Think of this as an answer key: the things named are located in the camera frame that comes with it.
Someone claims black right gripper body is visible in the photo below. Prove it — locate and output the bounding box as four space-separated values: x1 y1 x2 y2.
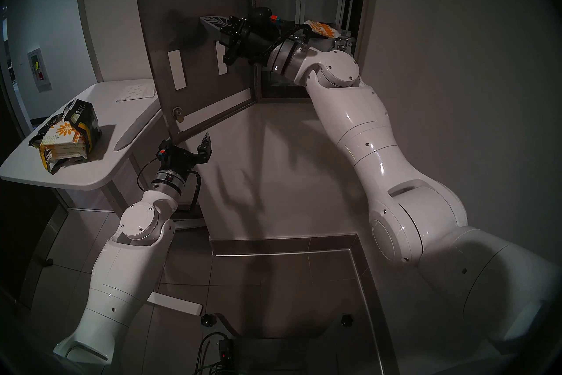
219 16 282 68

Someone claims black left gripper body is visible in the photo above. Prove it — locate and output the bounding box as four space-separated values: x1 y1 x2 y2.
157 141 201 179

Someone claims stainless steel dispenser door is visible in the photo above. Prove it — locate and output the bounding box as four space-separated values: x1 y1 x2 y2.
132 0 258 144

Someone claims dark robot base platform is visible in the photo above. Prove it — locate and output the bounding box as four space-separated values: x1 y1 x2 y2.
215 313 378 375

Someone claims flat white wrapped pad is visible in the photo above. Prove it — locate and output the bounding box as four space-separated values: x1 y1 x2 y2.
115 83 157 103

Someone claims white table with legs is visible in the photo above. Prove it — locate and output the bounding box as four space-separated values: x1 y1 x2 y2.
0 79 207 317

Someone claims orange white pad packet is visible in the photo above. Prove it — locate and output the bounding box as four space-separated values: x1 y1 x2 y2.
304 20 342 39

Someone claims black yellow pad package bag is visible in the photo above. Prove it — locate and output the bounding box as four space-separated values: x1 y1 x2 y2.
29 99 103 175

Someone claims black power box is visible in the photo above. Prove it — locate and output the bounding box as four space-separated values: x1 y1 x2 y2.
218 338 236 368

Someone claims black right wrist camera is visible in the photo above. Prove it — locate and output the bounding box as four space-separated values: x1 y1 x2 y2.
250 6 281 30

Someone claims thick black left gripper cable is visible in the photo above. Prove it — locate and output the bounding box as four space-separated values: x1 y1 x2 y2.
173 170 202 215

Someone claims thin black left camera cable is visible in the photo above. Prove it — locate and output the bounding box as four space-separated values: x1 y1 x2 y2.
137 157 161 193

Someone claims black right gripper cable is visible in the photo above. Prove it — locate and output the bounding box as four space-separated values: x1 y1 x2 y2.
259 24 313 65

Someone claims grey door frame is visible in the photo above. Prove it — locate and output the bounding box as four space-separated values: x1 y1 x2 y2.
74 0 104 83

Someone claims wall fire extinguisher cabinet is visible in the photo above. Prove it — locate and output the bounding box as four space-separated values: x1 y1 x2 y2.
27 48 52 92

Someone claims green and black cable bundle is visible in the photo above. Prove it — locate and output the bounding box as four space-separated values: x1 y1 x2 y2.
193 332 229 375

